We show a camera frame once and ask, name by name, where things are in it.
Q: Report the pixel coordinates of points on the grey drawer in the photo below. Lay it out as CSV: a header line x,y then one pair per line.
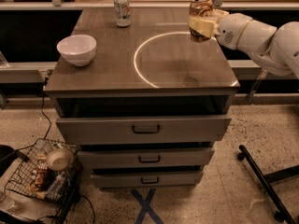
x,y
146,158
143,130
141,180

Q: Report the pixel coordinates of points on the top grey drawer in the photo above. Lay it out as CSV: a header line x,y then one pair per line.
x,y
143,130

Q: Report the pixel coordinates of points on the black chair base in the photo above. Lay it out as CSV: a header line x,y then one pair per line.
x,y
282,213

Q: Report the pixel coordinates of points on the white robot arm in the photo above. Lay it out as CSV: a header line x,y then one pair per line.
x,y
275,50

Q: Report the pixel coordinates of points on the black wire basket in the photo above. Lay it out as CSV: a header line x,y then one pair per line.
x,y
21,177

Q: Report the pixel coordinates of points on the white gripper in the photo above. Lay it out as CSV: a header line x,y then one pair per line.
x,y
231,31

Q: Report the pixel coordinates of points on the grey drawer cabinet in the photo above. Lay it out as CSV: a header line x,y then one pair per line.
x,y
150,69

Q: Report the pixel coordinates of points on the orange soda can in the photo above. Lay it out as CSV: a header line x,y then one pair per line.
x,y
200,8

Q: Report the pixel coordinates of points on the middle grey drawer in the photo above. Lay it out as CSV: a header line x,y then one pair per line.
x,y
146,158

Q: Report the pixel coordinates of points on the white green soda can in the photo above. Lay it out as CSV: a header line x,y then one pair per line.
x,y
122,12

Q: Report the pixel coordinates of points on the white ceramic bowl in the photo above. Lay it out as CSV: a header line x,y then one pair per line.
x,y
78,50

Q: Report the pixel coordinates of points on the beige bowl in basket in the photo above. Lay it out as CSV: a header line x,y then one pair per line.
x,y
60,159

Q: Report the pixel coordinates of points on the bottom grey drawer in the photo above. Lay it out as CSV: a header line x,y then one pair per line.
x,y
141,180

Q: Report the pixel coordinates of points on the snack packets in basket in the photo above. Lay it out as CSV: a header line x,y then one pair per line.
x,y
46,184

